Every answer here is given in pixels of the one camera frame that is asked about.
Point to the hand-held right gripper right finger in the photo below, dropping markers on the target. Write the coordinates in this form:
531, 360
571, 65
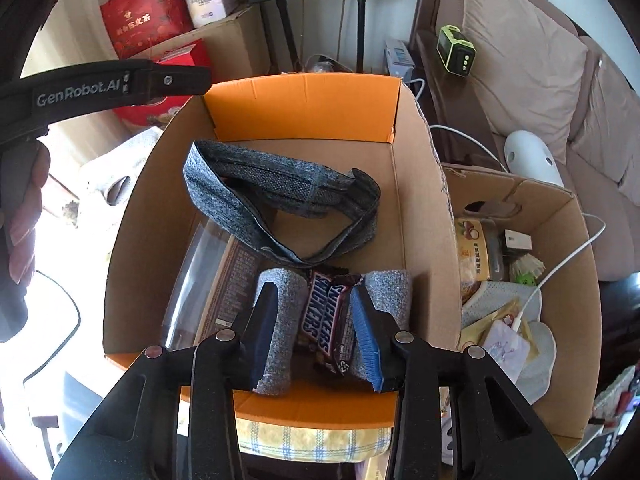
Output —
372, 345

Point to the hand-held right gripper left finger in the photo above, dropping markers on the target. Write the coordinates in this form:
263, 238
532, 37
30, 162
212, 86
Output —
262, 330

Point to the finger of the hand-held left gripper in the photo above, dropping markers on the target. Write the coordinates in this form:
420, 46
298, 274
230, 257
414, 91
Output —
170, 81

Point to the grey sock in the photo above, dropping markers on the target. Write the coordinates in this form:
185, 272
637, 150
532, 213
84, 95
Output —
395, 300
287, 340

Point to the brown-lidded clear bottle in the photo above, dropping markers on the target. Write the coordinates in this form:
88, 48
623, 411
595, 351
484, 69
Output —
220, 290

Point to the white mesh bib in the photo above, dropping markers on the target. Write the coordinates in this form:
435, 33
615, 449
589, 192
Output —
120, 165

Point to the orange cardboard box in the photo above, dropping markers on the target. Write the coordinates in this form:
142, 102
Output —
410, 220

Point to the grey knitted headband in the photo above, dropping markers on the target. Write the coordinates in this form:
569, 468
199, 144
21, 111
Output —
280, 180

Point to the person's left hand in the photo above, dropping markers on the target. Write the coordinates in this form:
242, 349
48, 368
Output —
30, 220

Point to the red chocolate collection box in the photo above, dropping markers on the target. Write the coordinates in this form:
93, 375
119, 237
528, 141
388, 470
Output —
150, 112

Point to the red gift box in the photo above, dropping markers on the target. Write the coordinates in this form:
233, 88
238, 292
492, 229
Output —
150, 10

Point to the plain brown cardboard box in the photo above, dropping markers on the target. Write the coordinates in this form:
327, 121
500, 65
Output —
240, 45

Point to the yellow checked blanket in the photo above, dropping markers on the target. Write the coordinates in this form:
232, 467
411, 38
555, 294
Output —
310, 440

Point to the black speaker stand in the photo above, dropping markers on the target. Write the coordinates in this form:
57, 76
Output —
285, 35
360, 30

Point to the yellow snack packet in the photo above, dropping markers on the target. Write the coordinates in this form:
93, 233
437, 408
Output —
475, 255

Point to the white charger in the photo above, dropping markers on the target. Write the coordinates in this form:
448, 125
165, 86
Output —
517, 241

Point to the open brown cardboard box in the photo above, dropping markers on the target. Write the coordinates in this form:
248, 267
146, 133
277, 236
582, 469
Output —
575, 270

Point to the small white box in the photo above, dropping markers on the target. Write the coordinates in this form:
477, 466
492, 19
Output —
400, 60

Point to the white rounded device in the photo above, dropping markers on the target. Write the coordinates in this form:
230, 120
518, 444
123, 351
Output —
530, 155

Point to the brown sofa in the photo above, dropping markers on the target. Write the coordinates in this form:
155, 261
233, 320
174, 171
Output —
620, 240

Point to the green portable device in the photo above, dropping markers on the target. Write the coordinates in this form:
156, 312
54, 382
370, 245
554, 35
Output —
455, 52

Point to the large beige cushion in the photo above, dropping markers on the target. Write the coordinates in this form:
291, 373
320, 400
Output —
525, 60

